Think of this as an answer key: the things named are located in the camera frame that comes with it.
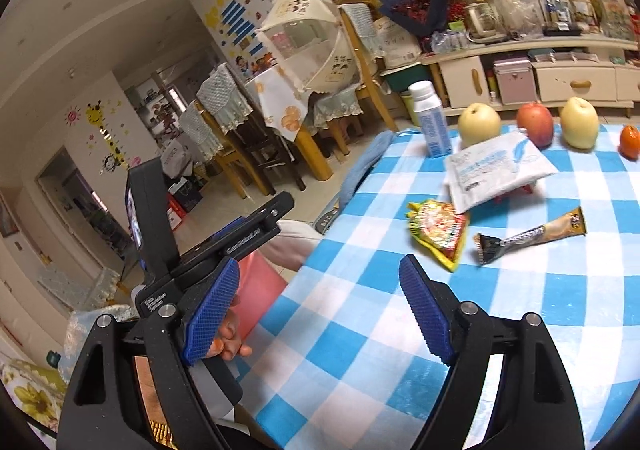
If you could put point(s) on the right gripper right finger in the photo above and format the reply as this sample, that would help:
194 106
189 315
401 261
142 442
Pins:
535 406

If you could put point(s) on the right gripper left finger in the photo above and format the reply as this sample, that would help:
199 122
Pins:
104 407

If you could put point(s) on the pink plastic basin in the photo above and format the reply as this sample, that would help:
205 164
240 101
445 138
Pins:
260 286

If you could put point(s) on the coffeemix stick sachet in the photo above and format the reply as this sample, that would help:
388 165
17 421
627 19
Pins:
490 248

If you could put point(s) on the yellow green snack wrapper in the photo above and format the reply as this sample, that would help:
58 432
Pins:
437 226

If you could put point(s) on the white blue pouch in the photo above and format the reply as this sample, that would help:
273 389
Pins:
492 168

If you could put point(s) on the person left hand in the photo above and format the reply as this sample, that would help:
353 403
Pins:
228 343

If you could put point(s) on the white stool cushion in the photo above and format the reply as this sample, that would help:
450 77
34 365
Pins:
291 247

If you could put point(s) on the blue white checkered tablecloth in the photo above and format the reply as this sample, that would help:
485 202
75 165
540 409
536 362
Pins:
339 361

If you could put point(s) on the wooden dining table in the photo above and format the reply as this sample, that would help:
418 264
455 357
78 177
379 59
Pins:
297 116

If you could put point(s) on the blue folded cloth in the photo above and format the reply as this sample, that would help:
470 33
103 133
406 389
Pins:
359 171

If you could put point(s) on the red snack wrapper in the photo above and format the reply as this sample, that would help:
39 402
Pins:
526 189

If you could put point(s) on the wooden chair with lace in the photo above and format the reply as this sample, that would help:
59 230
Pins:
368 89

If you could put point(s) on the mesh food cover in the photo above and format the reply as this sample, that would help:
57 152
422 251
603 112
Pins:
308 42

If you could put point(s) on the small orange tangerine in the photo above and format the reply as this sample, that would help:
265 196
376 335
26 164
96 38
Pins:
630 142

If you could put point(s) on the yellow pear near orange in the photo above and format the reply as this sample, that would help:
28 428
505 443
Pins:
580 123

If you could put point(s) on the red apple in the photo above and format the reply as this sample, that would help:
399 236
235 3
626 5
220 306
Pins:
537 121

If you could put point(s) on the yellow pear near bottle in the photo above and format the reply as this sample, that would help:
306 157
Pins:
477 123

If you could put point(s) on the green plastic bucket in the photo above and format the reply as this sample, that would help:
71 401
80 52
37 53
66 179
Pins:
408 100

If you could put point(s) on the white blue milk bottle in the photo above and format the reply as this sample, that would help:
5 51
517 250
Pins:
427 106

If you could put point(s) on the pink storage box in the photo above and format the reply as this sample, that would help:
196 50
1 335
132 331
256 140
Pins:
516 81

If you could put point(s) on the cream tv cabinet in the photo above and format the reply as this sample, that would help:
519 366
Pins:
594 67

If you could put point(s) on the dark blue flower bouquet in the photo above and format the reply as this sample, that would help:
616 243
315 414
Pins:
420 18

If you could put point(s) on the white electric kettle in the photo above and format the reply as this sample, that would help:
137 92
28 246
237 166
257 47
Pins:
483 23

